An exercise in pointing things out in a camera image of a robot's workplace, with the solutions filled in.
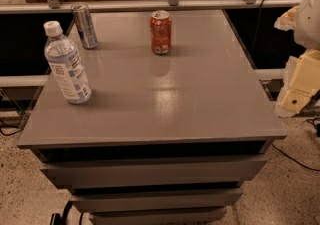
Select clear plastic water bottle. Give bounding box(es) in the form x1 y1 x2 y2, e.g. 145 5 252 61
43 21 92 104

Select black cable on railing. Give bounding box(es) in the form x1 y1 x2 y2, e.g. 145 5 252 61
250 0 268 55

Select silver blue energy drink can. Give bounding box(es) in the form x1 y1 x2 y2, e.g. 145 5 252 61
71 3 98 49

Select grey drawer cabinet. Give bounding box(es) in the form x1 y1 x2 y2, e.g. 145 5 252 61
18 10 286 225

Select black floor cable right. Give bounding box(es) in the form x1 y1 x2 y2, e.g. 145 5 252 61
271 117 320 172

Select black floor cable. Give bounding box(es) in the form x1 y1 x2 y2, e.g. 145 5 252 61
271 117 320 172
0 115 24 137

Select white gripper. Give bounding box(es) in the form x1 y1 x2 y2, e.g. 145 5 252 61
274 0 320 117

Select orange soda can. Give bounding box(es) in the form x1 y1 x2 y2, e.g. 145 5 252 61
150 10 172 55

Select black floor cable left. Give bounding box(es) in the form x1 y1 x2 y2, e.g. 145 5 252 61
0 115 24 137

